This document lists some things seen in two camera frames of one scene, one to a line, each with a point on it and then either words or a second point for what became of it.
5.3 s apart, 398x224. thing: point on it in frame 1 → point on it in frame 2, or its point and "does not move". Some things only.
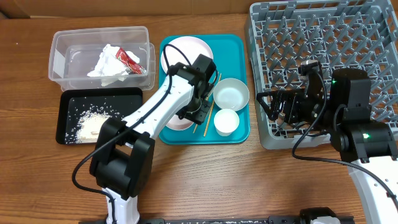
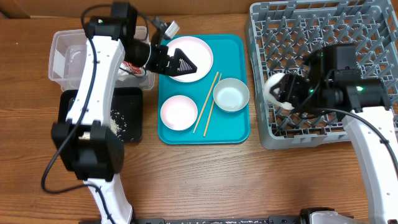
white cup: x=226 y=121 → x=272 y=81
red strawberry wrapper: x=135 y=68 does not move
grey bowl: x=231 y=93 does not move
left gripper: x=199 y=116 → x=173 y=69
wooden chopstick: x=207 y=98 does not move
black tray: x=73 y=102 does not move
